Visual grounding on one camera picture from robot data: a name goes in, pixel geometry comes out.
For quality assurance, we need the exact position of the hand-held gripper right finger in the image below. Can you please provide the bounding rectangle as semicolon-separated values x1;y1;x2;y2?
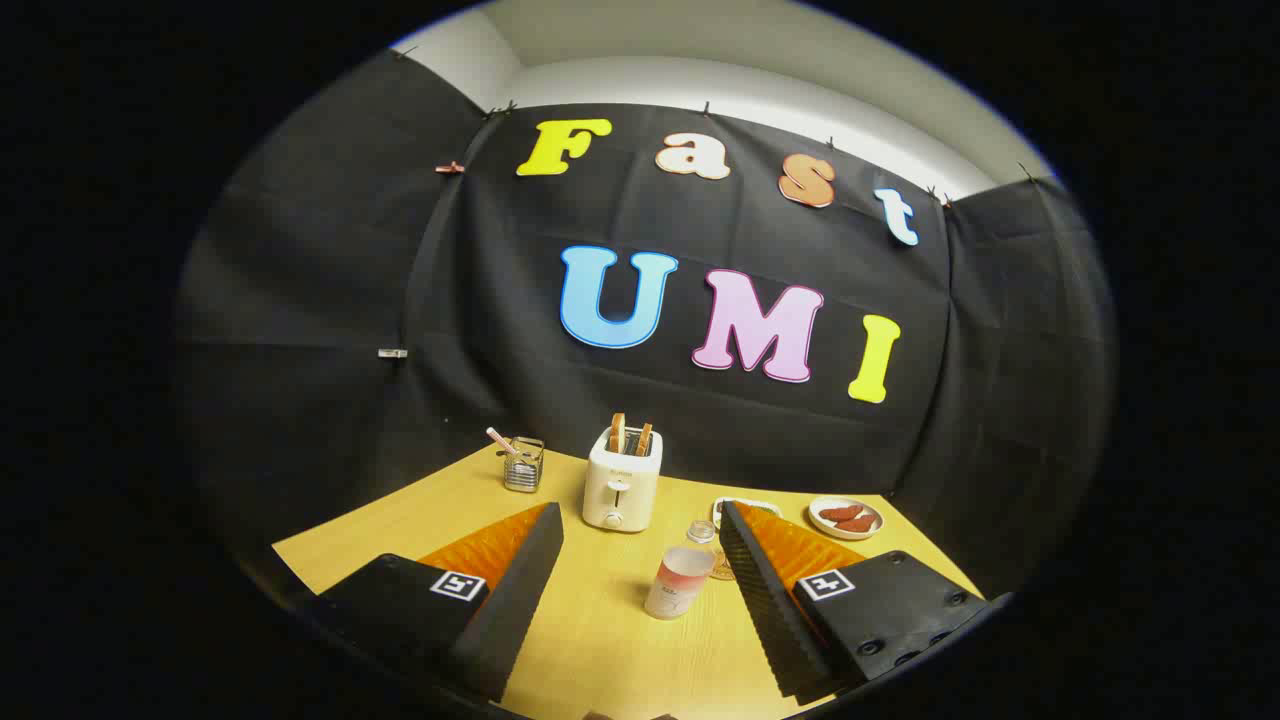
718;500;991;704

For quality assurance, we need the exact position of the metal wire holder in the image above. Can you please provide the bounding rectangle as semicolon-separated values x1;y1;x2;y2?
503;437;546;493

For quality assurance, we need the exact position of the white divided dish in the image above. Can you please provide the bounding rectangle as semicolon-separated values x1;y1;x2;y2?
712;497;781;529

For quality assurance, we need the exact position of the round white plate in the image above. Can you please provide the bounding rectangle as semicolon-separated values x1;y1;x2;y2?
808;496;884;541

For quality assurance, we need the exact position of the clear juice bottle pink label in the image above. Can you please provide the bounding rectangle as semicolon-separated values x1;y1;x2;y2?
644;520;719;622

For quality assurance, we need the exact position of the wooden table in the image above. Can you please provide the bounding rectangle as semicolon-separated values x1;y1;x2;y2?
272;445;986;720

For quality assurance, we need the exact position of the black backdrop cloth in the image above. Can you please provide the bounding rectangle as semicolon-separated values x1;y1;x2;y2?
170;50;1116;601

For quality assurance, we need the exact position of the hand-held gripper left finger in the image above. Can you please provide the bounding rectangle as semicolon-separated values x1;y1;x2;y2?
295;502;565;704

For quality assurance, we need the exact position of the white toaster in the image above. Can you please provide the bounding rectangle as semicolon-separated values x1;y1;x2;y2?
583;425;664;533

